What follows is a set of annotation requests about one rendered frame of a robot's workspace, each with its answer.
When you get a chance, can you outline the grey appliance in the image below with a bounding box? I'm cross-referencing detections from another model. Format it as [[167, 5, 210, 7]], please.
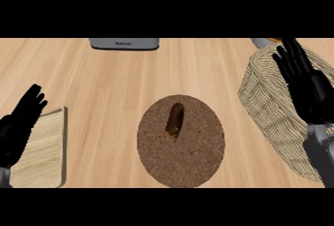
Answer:
[[87, 38, 161, 51]]

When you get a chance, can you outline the beige wicker basket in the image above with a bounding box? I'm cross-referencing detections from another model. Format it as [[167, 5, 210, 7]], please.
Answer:
[[237, 41, 334, 183]]

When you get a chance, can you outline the brown oval placemat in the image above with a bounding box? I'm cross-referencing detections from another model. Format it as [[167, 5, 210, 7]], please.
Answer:
[[136, 94, 228, 189]]

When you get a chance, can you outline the brown sweet potato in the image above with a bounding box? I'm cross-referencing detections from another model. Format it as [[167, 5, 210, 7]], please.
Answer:
[[164, 102, 185, 139]]

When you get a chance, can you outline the pale wooden cutting board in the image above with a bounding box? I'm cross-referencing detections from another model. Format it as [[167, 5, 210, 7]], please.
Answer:
[[8, 106, 70, 189]]

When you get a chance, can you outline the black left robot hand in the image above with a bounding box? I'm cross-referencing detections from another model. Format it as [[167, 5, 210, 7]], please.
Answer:
[[0, 83, 50, 170]]

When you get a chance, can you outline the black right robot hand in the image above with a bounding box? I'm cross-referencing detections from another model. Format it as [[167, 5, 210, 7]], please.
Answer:
[[272, 37, 334, 125]]

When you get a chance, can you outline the grey bowl with orange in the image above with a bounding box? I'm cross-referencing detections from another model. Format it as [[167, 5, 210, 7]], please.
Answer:
[[250, 38, 284, 49]]

